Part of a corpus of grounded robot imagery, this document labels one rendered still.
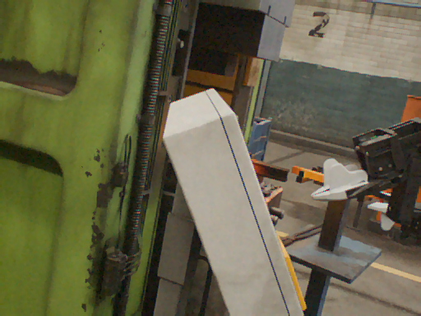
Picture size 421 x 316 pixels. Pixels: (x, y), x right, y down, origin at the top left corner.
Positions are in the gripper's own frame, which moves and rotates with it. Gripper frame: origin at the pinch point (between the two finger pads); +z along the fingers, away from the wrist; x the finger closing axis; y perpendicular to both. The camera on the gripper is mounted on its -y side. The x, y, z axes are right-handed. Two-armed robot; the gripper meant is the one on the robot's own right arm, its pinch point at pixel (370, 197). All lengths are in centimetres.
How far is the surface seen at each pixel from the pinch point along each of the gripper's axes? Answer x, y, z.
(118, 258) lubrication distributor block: -41, 16, 42
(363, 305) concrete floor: 171, 100, -10
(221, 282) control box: -72, -1, 12
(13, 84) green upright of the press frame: -43, -13, 71
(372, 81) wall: 750, -36, 55
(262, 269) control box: -71, -4, 8
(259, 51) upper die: -11.7, -28.4, 30.7
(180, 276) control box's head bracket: -60, 6, 21
